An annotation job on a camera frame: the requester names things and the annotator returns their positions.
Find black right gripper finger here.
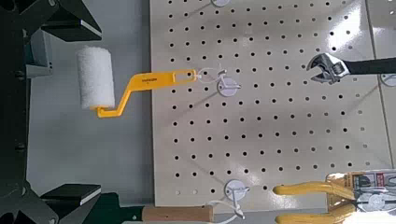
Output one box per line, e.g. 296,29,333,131
21,0,103,43
18,183,103,224

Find white perforated pegboard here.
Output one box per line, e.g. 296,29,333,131
148,0,396,209

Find black adjustable wrench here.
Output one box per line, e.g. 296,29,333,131
305,52,396,86

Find yellow handled white paint roller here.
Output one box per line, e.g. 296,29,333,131
77,45,199,119

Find wooden handled green trowel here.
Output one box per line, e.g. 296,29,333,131
92,191,216,224

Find yellow handled packaged pliers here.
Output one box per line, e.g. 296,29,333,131
272,169,396,224

